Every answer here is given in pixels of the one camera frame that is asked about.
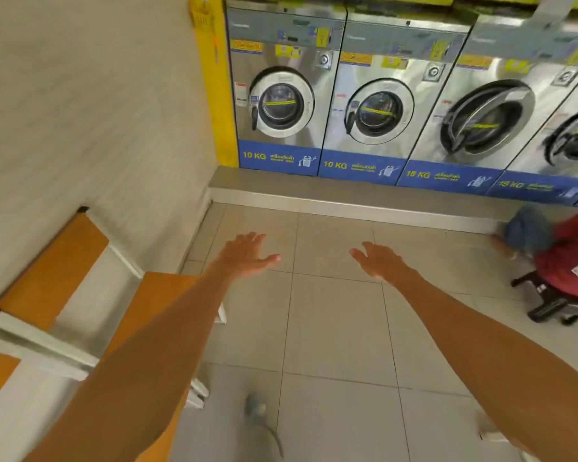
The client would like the person's left hand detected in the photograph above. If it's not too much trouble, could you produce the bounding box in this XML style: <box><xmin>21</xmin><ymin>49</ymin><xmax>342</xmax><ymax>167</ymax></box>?
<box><xmin>211</xmin><ymin>232</ymin><xmax>282</xmax><ymax>285</ymax></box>

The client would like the person's right hand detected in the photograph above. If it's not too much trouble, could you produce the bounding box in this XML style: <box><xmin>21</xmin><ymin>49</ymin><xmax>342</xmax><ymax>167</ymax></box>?
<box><xmin>349</xmin><ymin>242</ymin><xmax>417</xmax><ymax>285</ymax></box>

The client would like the person's left forearm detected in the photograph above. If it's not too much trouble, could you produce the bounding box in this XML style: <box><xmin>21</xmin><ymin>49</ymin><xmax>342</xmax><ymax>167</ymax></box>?
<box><xmin>23</xmin><ymin>265</ymin><xmax>239</xmax><ymax>462</ymax></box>

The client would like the person's right forearm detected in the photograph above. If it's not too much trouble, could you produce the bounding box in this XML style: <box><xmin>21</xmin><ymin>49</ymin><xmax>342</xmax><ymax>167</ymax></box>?
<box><xmin>383</xmin><ymin>269</ymin><xmax>578</xmax><ymax>462</ymax></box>

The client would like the steel machine platform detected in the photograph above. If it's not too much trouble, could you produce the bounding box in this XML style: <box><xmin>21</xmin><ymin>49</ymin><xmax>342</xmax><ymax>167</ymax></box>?
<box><xmin>207</xmin><ymin>166</ymin><xmax>578</xmax><ymax>235</ymax></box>

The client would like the small steel washing machine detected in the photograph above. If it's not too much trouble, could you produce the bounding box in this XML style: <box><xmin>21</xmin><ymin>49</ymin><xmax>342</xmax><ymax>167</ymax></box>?
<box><xmin>225</xmin><ymin>0</ymin><xmax>348</xmax><ymax>177</ymax></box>
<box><xmin>317</xmin><ymin>12</ymin><xmax>474</xmax><ymax>187</ymax></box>

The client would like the large steel washing machine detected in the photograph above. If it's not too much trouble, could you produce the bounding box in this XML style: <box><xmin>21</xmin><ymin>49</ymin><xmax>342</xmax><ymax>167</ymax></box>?
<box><xmin>486</xmin><ymin>66</ymin><xmax>578</xmax><ymax>208</ymax></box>
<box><xmin>397</xmin><ymin>13</ymin><xmax>578</xmax><ymax>197</ymax></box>

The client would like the yellow pillar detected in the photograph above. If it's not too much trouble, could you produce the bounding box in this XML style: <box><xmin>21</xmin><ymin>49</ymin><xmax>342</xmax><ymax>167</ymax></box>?
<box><xmin>188</xmin><ymin>0</ymin><xmax>240</xmax><ymax>168</ymax></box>

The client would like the black stool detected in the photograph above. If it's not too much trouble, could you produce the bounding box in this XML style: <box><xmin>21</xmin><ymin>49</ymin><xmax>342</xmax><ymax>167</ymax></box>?
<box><xmin>510</xmin><ymin>271</ymin><xmax>578</xmax><ymax>327</ymax></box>

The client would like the person's right shoe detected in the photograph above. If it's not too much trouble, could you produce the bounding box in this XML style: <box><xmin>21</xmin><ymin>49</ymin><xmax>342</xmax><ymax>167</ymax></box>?
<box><xmin>476</xmin><ymin>413</ymin><xmax>528</xmax><ymax>462</ymax></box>

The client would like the orange bench with white frame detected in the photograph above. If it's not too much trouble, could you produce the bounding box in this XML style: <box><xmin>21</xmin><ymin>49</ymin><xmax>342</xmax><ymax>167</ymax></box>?
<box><xmin>0</xmin><ymin>206</ymin><xmax>227</xmax><ymax>462</ymax></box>

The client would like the yellow wall box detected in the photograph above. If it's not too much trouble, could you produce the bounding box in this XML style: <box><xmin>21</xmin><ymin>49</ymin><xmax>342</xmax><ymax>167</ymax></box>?
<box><xmin>190</xmin><ymin>0</ymin><xmax>215</xmax><ymax>33</ymax></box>

